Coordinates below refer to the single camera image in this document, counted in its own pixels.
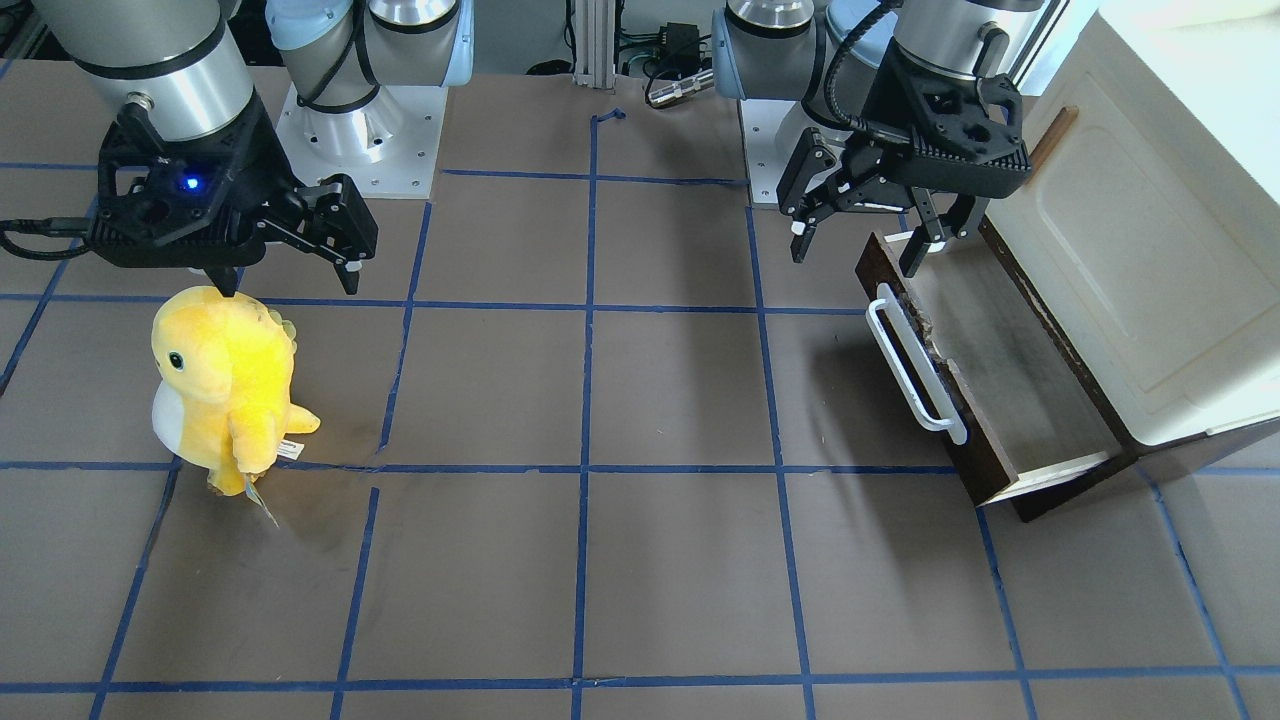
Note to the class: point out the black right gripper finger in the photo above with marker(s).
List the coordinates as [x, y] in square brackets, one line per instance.
[225, 279]
[348, 231]

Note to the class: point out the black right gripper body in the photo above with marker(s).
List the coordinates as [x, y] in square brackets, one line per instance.
[262, 160]

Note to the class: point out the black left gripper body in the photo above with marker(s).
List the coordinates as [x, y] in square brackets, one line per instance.
[868, 112]

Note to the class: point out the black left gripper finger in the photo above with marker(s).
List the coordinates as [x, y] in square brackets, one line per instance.
[934, 229]
[811, 189]

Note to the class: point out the dark brown wooden drawer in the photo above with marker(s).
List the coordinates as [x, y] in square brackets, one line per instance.
[1037, 436]

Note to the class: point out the white drawer handle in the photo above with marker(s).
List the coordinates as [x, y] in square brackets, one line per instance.
[911, 366]

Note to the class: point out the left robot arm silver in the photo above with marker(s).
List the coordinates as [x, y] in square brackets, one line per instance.
[826, 57]

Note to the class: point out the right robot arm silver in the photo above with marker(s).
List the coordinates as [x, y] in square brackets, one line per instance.
[180, 60]

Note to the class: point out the yellow plush dinosaur toy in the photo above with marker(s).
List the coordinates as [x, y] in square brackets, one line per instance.
[224, 401]

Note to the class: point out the cream white plastic cabinet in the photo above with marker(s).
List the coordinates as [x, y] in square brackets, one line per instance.
[1151, 227]

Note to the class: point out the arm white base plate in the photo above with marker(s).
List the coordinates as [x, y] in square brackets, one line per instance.
[770, 131]
[389, 148]

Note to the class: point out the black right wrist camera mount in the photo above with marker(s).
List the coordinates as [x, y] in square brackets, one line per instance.
[187, 204]

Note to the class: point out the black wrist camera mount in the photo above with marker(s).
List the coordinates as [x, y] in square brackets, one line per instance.
[187, 204]
[945, 133]

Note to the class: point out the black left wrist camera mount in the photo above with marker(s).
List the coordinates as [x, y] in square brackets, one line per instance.
[945, 133]

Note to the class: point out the aluminium frame post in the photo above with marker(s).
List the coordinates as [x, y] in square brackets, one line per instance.
[594, 28]

